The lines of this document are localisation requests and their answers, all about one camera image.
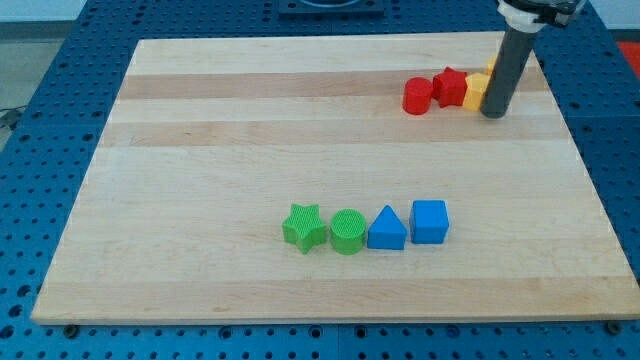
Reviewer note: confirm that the blue triangle block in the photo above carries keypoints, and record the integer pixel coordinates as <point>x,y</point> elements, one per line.
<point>387,232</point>

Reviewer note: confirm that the red star block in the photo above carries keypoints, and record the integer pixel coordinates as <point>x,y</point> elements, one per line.
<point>450,87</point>

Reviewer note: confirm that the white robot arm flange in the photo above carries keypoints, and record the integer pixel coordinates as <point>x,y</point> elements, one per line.
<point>530,16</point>

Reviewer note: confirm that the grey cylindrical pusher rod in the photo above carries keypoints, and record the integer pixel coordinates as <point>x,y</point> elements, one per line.
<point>513,55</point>

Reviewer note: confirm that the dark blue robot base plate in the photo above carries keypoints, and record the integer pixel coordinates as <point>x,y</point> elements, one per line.
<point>329,7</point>

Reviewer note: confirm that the green star block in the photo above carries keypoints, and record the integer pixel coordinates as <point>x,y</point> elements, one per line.
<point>304,227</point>

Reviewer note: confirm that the light wooden board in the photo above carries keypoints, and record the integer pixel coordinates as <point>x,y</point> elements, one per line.
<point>210,141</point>

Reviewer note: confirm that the green cylinder block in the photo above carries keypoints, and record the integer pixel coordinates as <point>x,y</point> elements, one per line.
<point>347,231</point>

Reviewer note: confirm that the red cylinder block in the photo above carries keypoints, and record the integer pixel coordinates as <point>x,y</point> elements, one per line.
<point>417,96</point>

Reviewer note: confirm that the blue cube block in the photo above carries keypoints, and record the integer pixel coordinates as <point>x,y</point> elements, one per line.
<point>429,222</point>

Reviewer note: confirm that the yellow hexagon block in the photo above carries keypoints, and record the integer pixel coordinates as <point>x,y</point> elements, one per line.
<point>477,84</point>

